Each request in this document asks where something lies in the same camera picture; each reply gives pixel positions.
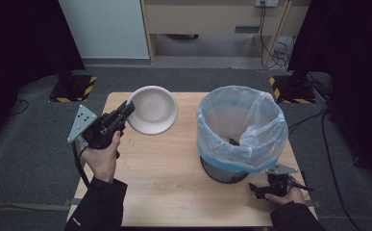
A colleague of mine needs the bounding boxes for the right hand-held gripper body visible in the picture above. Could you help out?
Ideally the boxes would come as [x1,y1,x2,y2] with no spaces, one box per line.
[263,163,299,196]

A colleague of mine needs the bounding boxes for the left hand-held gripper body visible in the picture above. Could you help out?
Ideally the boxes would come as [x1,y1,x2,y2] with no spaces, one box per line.
[67,104,127,150]

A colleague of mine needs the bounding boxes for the white disposable bowl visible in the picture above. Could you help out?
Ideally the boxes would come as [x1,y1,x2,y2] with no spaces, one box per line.
[126,85,179,136]

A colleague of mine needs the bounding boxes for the dark grey trash bin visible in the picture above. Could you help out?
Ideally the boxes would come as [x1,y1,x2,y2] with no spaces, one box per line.
[200,137,250,185]

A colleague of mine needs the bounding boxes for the trash bin with blue bag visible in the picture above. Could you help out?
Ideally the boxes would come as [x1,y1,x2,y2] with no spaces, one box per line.
[196,85,289,174]

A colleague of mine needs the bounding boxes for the person's right hand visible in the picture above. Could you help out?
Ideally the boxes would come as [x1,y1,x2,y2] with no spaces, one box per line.
[263,187,307,206]

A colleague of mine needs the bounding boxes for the person's left hand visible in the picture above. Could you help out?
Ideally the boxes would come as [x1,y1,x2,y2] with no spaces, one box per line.
[79,130,123,184]

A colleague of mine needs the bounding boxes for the black stand base striped tape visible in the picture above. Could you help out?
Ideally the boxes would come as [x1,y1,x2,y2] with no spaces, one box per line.
[268,68,316,104]
[48,64,97,103]

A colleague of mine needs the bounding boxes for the white panel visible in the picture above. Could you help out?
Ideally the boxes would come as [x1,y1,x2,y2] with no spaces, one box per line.
[58,0,151,60]

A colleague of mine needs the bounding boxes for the black curtain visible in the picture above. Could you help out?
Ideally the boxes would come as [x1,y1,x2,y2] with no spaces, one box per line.
[0,0,86,148]
[287,0,372,191]

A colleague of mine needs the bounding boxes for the light wooden desk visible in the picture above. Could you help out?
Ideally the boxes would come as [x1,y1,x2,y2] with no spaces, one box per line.
[140,0,312,65]

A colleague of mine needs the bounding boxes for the white power strip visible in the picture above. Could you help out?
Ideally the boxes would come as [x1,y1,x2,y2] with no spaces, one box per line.
[255,0,279,8]

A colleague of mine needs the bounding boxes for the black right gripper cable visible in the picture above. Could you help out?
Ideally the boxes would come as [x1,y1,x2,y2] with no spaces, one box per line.
[288,179,314,192]

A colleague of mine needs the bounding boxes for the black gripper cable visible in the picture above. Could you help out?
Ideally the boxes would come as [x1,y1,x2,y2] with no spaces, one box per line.
[288,179,314,192]
[71,141,91,189]

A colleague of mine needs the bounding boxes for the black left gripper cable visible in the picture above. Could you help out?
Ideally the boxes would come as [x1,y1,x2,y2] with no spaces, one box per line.
[71,141,91,189]

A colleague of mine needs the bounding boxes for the black floor cable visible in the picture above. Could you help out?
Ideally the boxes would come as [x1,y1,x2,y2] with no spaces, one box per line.
[287,109,362,231]
[9,98,30,117]

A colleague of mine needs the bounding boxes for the white tangled cables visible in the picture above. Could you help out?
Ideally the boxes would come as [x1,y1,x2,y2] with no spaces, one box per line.
[274,35,296,74]

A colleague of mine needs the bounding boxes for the black power cable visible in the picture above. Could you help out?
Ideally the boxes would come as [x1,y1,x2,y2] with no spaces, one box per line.
[259,1,283,70]

